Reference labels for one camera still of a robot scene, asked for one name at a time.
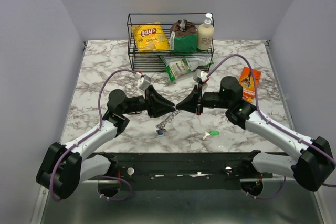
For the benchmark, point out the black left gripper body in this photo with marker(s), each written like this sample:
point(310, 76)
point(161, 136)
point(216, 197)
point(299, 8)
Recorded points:
point(138, 104)

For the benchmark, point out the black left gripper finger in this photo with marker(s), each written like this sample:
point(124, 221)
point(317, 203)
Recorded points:
point(159, 100)
point(162, 110)

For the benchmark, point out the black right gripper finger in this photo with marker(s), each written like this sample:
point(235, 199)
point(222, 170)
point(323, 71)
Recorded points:
point(191, 101)
point(191, 108)

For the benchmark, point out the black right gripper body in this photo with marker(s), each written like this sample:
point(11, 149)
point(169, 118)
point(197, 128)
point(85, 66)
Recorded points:
point(208, 99)

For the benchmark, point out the silver keyring disc with rings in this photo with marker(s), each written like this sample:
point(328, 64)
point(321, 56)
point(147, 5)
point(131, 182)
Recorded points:
point(161, 126)

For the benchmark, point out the blue key tag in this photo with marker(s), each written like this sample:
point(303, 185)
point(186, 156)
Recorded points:
point(159, 132)

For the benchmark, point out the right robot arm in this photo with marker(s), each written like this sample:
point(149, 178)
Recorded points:
point(308, 161)

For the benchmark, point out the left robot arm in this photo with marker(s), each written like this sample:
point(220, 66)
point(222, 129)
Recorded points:
point(61, 167)

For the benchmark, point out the green white snack bag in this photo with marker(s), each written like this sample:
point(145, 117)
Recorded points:
point(178, 66)

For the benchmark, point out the orange razor box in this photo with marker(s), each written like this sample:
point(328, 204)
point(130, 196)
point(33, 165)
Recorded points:
point(247, 82)

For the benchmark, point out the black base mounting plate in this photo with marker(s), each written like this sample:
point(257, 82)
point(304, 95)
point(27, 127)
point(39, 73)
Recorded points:
point(179, 172)

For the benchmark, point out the yellow Lays chips bag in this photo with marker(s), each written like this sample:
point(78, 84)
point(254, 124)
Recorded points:
point(150, 37)

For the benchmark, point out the cream lotion pump bottle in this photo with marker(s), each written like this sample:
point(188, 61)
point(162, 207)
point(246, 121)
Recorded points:
point(205, 33)

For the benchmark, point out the green brown paper bag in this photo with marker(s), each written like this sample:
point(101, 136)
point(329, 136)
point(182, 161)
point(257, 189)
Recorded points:
point(183, 37)

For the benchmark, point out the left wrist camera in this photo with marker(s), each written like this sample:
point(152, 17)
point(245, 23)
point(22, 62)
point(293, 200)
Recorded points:
point(143, 82)

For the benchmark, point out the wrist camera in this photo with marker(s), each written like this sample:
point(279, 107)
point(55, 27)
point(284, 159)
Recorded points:
point(143, 82)
point(200, 76)

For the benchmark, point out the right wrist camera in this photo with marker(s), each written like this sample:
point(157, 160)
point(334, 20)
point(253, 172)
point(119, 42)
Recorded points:
point(200, 76)

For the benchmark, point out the black wire rack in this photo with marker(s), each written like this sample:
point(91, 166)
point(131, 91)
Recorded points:
point(152, 60)

